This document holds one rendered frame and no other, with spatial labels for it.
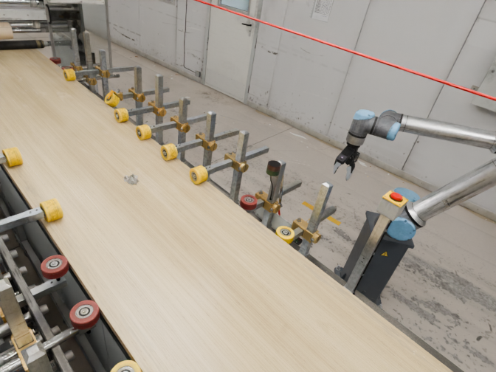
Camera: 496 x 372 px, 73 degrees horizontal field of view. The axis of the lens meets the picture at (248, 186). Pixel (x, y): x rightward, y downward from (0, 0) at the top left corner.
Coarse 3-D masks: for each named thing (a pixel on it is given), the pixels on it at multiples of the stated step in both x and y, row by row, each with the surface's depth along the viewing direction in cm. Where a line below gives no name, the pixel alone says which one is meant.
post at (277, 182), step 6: (282, 162) 150; (282, 168) 152; (282, 174) 155; (276, 180) 155; (270, 186) 159; (276, 186) 156; (270, 192) 160; (276, 192) 159; (276, 198) 163; (264, 210) 168; (264, 216) 169; (270, 216) 168; (264, 222) 171; (270, 222) 172
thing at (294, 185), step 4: (296, 180) 185; (292, 184) 181; (296, 184) 182; (300, 184) 185; (284, 188) 177; (288, 188) 177; (292, 188) 180; (296, 188) 184; (284, 192) 175; (288, 192) 179; (260, 200) 165; (260, 204) 163; (256, 208) 163; (248, 212) 158
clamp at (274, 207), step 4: (264, 192) 169; (256, 196) 168; (260, 196) 166; (264, 196) 166; (264, 200) 164; (264, 204) 165; (268, 204) 163; (272, 204) 162; (276, 204) 162; (264, 208) 166; (268, 208) 164; (272, 208) 162; (276, 208) 162; (272, 212) 163; (276, 212) 164
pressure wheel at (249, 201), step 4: (244, 196) 157; (248, 196) 158; (252, 196) 158; (244, 200) 155; (248, 200) 156; (252, 200) 156; (256, 200) 156; (240, 204) 157; (244, 204) 154; (248, 204) 153; (252, 204) 154; (256, 204) 156; (244, 208) 155; (248, 208) 154; (252, 208) 155
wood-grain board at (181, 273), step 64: (0, 64) 245; (0, 128) 174; (64, 128) 184; (128, 128) 195; (64, 192) 141; (128, 192) 148; (192, 192) 155; (64, 256) 115; (128, 256) 119; (192, 256) 123; (256, 256) 128; (128, 320) 99; (192, 320) 102; (256, 320) 106; (320, 320) 109; (384, 320) 113
